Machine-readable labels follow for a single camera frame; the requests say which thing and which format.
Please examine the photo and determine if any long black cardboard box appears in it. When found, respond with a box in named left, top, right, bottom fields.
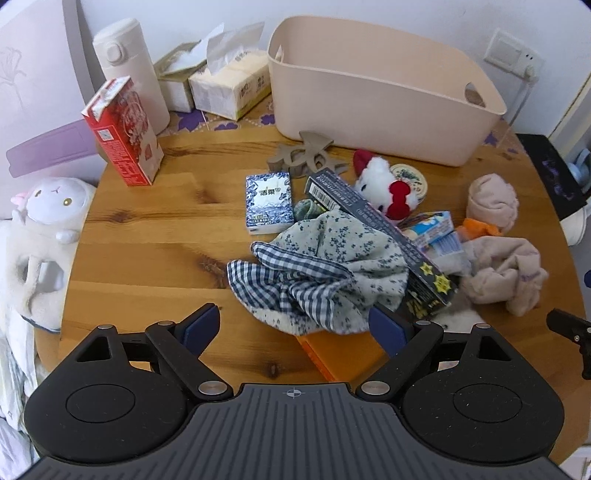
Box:
left=304, top=169, right=457, bottom=320

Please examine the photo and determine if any orange plastic bottle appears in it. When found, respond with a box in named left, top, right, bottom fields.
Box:
left=296, top=331, right=388, bottom=386

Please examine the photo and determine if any pink cloth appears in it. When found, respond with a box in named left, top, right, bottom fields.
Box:
left=460, top=236, right=549, bottom=316

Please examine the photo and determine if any blue floral gingham cloth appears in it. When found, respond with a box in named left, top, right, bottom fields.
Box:
left=226, top=210, right=410, bottom=336

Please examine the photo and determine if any cartoon print tissue pack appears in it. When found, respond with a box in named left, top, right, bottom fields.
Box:
left=398, top=211, right=455, bottom=251

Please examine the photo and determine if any orange fleece scrunchie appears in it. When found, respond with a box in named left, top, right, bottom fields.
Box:
left=456, top=218, right=502, bottom=242

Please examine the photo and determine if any Hello Kitty plush toy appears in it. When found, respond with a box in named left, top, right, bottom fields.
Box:
left=353, top=149, right=419, bottom=224

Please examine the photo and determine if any blue white pocket tissue pack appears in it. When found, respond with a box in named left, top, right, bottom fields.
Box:
left=245, top=172, right=294, bottom=235

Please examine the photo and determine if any green plaid scrunchie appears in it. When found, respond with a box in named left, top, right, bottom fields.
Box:
left=294, top=198, right=327, bottom=222

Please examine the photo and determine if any round tin with plant print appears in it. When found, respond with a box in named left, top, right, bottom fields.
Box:
left=390, top=163, right=428, bottom=203

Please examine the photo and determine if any beige hair claw clip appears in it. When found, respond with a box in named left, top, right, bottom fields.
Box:
left=266, top=131, right=349, bottom=178

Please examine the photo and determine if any white fluffy plush toy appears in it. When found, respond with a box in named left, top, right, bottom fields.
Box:
left=432, top=306, right=484, bottom=333

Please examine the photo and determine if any clear packet of wipes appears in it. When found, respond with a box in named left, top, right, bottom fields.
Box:
left=425, top=231, right=472, bottom=276

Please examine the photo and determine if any white sheep plush toy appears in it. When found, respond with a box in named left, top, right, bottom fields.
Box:
left=6, top=177, right=96, bottom=333

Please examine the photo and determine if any red milk carton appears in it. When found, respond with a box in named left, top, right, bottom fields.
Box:
left=81, top=76, right=164, bottom=186

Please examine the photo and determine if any olive tissue box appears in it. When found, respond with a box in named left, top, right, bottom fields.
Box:
left=154, top=42, right=206, bottom=113

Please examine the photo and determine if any beige plastic storage basket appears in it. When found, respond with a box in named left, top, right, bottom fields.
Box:
left=267, top=16, right=506, bottom=167

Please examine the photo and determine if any yellow soft tissue pack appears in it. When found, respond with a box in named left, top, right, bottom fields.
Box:
left=188, top=22, right=270, bottom=121

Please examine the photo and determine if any white thermos bottle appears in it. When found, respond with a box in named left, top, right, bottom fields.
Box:
left=92, top=18, right=170, bottom=134

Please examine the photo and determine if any white power cable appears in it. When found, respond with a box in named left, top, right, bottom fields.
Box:
left=507, top=64, right=539, bottom=128

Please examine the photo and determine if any white wall socket switch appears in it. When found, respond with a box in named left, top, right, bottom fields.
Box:
left=484, top=29, right=544, bottom=81

